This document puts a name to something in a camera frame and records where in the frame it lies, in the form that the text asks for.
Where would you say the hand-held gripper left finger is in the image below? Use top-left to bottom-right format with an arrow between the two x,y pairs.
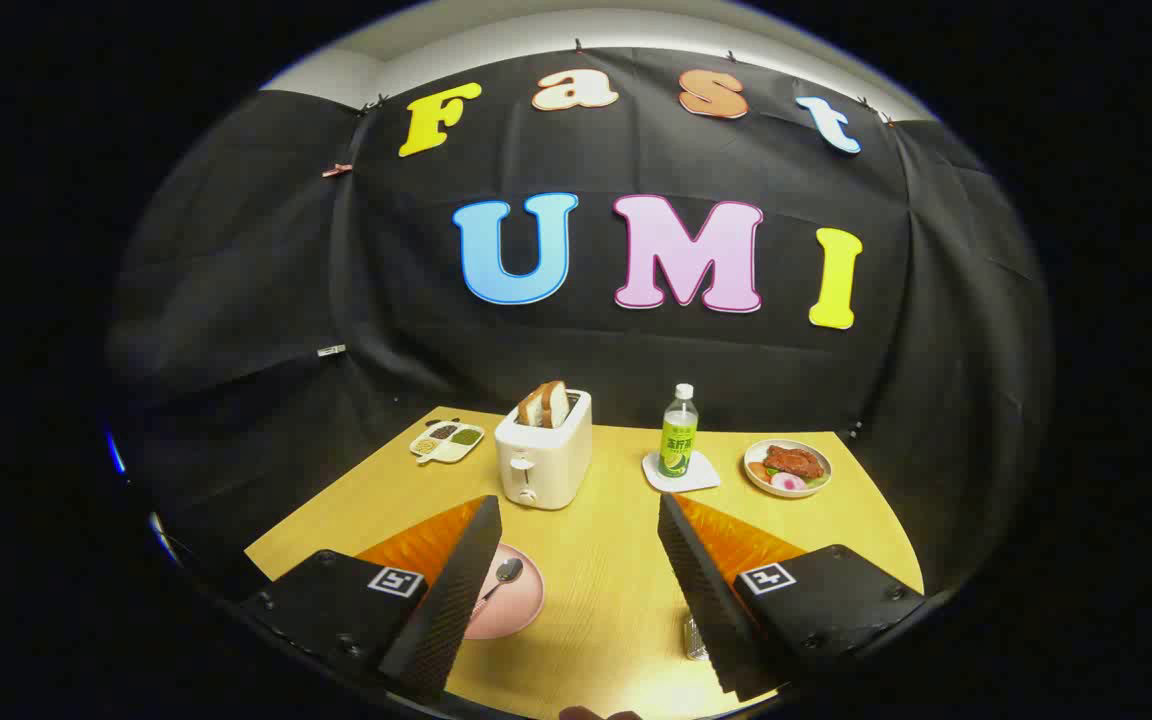
236,494 -> 504,706

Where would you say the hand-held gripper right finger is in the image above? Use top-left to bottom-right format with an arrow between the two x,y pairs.
657,491 -> 928,702

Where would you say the red checkered handle spoon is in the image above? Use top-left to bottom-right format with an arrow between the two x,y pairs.
474,558 -> 525,619

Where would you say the pink plate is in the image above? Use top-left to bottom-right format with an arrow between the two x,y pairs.
463,543 -> 546,641

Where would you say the white square coaster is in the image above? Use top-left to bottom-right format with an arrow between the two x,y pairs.
642,450 -> 722,494

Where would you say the white food plate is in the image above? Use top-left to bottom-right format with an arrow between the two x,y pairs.
743,438 -> 833,499

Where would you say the green label drink bottle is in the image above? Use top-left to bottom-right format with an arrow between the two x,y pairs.
658,383 -> 700,479

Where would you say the white divided condiment tray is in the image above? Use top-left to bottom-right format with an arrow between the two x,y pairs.
409,420 -> 486,465

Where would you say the brown meat piece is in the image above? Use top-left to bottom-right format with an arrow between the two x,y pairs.
764,445 -> 825,479

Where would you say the white toaster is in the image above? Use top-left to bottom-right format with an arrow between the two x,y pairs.
494,388 -> 594,511

